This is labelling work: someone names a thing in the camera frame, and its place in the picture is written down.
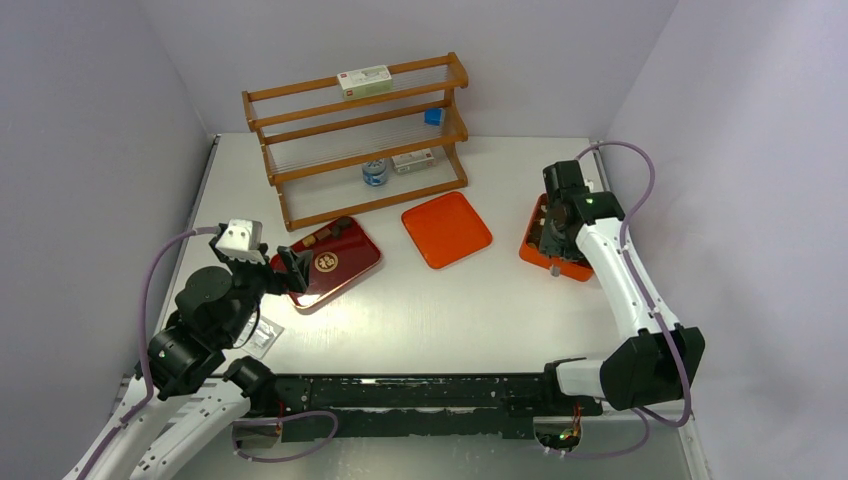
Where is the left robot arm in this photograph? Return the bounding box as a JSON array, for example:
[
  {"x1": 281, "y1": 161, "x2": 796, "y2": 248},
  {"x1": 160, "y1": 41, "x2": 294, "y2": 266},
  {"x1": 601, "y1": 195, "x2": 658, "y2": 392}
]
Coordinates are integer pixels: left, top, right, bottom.
[{"x1": 66, "y1": 245, "x2": 312, "y2": 479}]

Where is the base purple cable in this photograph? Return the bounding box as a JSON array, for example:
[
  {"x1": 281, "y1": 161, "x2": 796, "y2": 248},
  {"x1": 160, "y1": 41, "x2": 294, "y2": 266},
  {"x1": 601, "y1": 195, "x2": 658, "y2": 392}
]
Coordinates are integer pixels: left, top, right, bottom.
[{"x1": 230, "y1": 411, "x2": 338, "y2": 464}]

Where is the orange box lid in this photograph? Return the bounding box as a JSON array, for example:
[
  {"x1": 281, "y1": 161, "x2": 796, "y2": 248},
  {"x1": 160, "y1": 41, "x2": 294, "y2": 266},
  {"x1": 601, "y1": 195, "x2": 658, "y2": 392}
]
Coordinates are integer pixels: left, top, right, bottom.
[{"x1": 401, "y1": 191, "x2": 493, "y2": 270}]

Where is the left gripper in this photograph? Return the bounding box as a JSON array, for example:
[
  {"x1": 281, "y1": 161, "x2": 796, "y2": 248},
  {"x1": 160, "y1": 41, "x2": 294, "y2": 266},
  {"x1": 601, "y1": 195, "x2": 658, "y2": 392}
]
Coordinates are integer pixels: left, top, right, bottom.
[{"x1": 210, "y1": 236, "x2": 311, "y2": 342}]

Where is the orange compartment box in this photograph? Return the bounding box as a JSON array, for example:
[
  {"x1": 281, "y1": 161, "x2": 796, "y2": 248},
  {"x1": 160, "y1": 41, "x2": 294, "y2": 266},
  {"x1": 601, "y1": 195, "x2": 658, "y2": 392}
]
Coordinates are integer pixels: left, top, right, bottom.
[{"x1": 518, "y1": 194, "x2": 594, "y2": 282}]

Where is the black base frame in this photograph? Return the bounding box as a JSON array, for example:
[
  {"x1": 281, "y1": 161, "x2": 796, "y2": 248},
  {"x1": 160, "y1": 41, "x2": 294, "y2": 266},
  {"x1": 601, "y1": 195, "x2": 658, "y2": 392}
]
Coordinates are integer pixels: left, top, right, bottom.
[{"x1": 223, "y1": 357, "x2": 603, "y2": 443}]

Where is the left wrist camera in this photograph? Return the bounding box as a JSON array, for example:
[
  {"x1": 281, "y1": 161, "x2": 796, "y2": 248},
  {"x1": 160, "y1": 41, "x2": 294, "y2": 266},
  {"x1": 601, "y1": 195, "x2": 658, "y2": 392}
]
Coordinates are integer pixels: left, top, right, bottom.
[{"x1": 211, "y1": 219, "x2": 267, "y2": 265}]

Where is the white green box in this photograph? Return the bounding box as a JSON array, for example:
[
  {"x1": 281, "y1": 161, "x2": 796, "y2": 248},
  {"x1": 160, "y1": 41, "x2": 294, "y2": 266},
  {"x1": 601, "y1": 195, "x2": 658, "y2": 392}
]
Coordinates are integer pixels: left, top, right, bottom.
[{"x1": 336, "y1": 65, "x2": 393, "y2": 101}]

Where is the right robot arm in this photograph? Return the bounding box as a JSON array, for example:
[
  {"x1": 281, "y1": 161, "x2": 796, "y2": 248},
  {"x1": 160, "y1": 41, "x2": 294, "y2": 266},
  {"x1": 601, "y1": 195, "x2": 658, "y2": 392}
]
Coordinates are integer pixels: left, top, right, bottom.
[{"x1": 538, "y1": 160, "x2": 705, "y2": 414}]

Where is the wooden three-tier shelf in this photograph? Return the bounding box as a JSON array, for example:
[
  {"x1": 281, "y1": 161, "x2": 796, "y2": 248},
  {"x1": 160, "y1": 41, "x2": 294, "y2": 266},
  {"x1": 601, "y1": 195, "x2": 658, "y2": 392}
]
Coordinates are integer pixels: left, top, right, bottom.
[{"x1": 241, "y1": 52, "x2": 469, "y2": 232}]

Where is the blue cube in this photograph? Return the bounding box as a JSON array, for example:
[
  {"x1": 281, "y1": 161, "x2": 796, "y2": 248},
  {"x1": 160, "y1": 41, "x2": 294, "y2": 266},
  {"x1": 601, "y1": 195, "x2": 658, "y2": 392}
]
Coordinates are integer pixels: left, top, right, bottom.
[{"x1": 424, "y1": 108, "x2": 445, "y2": 126}]

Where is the blue lidded jar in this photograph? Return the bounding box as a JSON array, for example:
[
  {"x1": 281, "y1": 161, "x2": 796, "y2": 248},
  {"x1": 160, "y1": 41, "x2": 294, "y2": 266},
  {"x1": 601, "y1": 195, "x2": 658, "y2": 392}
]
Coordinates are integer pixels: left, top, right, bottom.
[{"x1": 361, "y1": 159, "x2": 388, "y2": 187}]

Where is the clear plastic bag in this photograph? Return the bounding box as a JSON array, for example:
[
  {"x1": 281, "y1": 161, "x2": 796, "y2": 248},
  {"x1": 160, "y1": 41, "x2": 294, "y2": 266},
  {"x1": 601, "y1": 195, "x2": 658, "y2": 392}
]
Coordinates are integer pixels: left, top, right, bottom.
[{"x1": 234, "y1": 316, "x2": 284, "y2": 360}]

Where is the white red small box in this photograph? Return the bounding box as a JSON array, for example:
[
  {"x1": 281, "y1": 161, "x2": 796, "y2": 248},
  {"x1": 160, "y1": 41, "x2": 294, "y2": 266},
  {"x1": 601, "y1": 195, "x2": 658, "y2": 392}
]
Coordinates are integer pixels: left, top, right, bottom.
[{"x1": 390, "y1": 149, "x2": 437, "y2": 175}]

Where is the dark red tray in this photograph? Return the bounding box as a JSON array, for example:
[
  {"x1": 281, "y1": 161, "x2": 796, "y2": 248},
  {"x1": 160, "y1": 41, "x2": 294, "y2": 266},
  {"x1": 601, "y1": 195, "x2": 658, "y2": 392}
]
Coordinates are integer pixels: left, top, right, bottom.
[{"x1": 283, "y1": 216, "x2": 383, "y2": 314}]

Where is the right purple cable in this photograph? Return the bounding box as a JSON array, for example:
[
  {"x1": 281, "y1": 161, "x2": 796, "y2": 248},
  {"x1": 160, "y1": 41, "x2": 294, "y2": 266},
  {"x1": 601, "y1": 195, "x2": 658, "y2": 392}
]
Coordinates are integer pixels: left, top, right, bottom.
[{"x1": 546, "y1": 140, "x2": 694, "y2": 460}]

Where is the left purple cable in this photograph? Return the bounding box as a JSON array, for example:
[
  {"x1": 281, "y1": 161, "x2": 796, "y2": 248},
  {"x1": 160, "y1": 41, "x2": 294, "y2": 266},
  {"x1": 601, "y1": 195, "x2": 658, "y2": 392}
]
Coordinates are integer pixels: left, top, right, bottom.
[{"x1": 76, "y1": 226, "x2": 220, "y2": 480}]

